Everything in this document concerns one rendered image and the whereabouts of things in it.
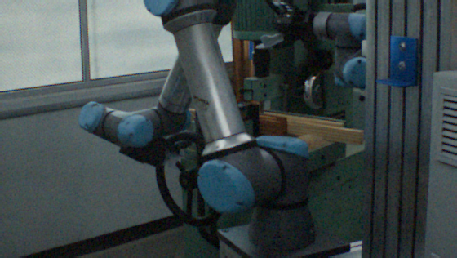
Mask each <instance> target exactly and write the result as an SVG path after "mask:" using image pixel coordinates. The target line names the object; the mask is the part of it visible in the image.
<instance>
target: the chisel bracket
mask: <svg viewBox="0 0 457 258"><path fill-rule="evenodd" d="M283 82H286V75H280V74H269V77H265V78H257V77H253V78H245V79H244V89H251V88H252V89H253V91H249V92H244V100H251V101H258V102H259V103H260V104H265V101H266V100H271V99H275V98H278V97H282V96H284V89H283V88H280V84H281V83H283Z"/></svg>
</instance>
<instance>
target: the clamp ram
mask: <svg viewBox="0 0 457 258"><path fill-rule="evenodd" d="M237 104H243V105H249V106H250V119H252V120H253V132H254V133H259V132H260V105H255V104H249V103H243V102H239V103H237Z"/></svg>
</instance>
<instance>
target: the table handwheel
mask: <svg viewBox="0 0 457 258"><path fill-rule="evenodd" d="M167 139H168V141H170V142H171V143H173V144H175V143H176V142H177V141H179V140H191V141H192V142H194V143H196V144H198V145H199V146H201V147H202V148H203V149H205V146H206V143H205V141H204V138H203V136H200V135H199V134H197V133H195V132H191V131H182V132H179V133H178V134H175V135H171V136H168V137H167ZM164 166H165V165H161V167H160V169H157V168H156V177H157V183H158V188H159V191H160V194H161V195H162V198H163V200H164V202H165V204H166V206H167V208H168V209H169V210H170V212H171V213H173V214H174V215H175V216H176V217H177V218H178V219H180V220H181V221H183V222H184V223H185V224H187V225H191V226H194V227H205V226H208V225H210V224H212V223H214V222H215V221H216V220H218V219H219V218H220V217H221V216H222V214H220V213H218V212H217V211H215V209H213V211H212V212H211V213H210V215H208V216H206V217H195V216H192V200H193V189H196V188H197V187H198V182H197V178H198V177H199V174H198V172H199V171H200V170H198V169H197V168H194V167H193V168H190V169H188V170H186V169H185V168H184V166H183V165H182V164H181V163H180V162H179V161H177V163H176V166H177V167H178V168H179V170H180V185H181V186H182V187H183V189H184V190H187V202H186V207H187V213H185V212H184V211H183V210H182V209H181V208H180V207H179V206H178V205H177V204H176V202H175V201H174V199H173V198H172V197H171V195H170V192H169V190H168V188H167V185H166V179H165V172H164Z"/></svg>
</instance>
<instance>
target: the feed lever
mask: <svg viewBox="0 0 457 258"><path fill-rule="evenodd" d="M260 1H265V2H266V3H267V4H268V5H269V6H270V7H271V8H272V9H273V10H274V11H275V12H276V13H277V14H278V15H279V14H280V13H282V12H281V11H280V10H279V8H277V7H276V6H275V5H274V4H273V2H272V1H271V0H260ZM310 51H311V52H312V53H313V55H312V57H311V64H312V66H313V67H314V68H315V69H325V70H328V69H329V68H330V67H331V66H332V65H335V61H334V60H333V56H332V54H331V53H330V52H328V51H315V50H314V49H313V51H312V50H310Z"/></svg>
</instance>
